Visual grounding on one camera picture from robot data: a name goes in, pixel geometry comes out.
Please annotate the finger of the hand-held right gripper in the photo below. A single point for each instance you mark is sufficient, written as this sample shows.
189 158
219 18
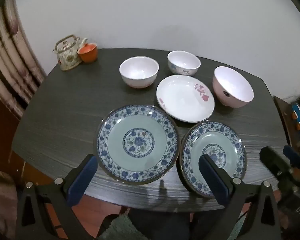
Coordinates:
293 156
271 158

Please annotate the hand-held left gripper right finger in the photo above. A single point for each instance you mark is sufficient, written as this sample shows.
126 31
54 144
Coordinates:
212 177

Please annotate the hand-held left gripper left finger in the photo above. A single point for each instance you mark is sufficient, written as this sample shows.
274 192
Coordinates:
82 177

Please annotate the small blue floral plate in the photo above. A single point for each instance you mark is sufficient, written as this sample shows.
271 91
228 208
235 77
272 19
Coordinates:
222 140

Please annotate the large blue floral plate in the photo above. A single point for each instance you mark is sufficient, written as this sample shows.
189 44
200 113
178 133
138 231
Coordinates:
137 142

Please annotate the pink bowl with white inside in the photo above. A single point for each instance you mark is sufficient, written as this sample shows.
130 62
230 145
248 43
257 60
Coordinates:
233 87

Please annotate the white plate with pink flowers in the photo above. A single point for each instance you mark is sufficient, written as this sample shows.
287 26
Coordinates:
182 100

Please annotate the white bowl with blue print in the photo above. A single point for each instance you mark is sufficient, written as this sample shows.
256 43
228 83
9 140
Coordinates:
183 61

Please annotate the white bowl with pink base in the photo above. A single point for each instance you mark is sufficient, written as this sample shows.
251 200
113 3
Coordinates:
138 71

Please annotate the dark side table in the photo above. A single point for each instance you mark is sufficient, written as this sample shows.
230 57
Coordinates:
283 115

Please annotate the green fuzzy rug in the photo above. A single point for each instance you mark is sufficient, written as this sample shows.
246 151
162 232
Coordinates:
122 227

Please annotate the pink cloth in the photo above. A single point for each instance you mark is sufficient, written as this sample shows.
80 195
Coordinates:
1 205

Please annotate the brown wooden cabinet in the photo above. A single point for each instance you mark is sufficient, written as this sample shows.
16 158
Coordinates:
1 130

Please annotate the floral ceramic teapot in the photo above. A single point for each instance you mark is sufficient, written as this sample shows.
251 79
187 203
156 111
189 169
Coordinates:
67 56

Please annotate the orange lidded cup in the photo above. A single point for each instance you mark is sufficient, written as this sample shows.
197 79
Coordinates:
88 53

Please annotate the beige patterned curtain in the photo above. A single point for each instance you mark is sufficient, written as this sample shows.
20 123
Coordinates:
12 60

